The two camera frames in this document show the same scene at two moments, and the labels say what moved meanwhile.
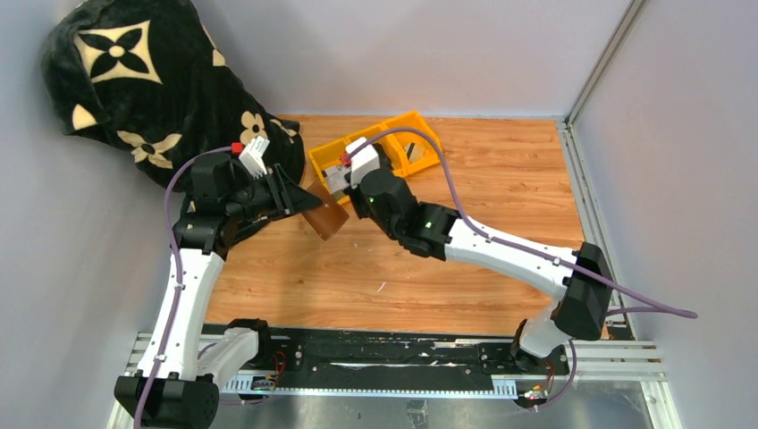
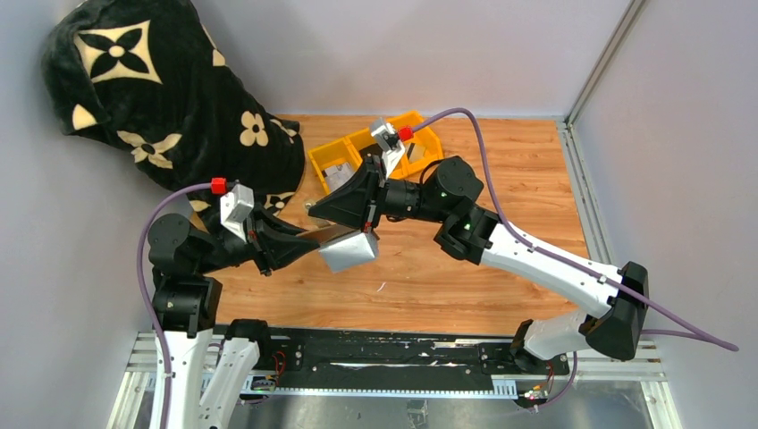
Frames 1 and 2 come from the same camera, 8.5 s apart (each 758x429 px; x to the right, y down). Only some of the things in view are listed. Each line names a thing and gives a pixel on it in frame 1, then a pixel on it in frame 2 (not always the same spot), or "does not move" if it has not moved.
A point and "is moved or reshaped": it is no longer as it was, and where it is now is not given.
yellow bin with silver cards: x=329 y=155 does not move
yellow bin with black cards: x=387 y=147 does not move
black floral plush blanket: x=150 y=78 does not move
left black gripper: x=280 y=190 -> x=258 y=247
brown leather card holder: x=329 y=218 is moved or reshaped
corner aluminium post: x=583 y=183 does not move
